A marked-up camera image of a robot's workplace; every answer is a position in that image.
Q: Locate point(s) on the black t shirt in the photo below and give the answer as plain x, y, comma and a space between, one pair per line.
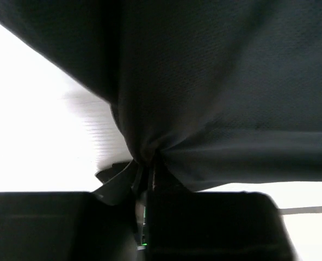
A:
219, 91

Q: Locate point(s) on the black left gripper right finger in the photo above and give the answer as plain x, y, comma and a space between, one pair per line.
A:
202, 226

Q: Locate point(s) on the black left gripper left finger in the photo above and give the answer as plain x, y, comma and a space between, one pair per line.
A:
65, 225

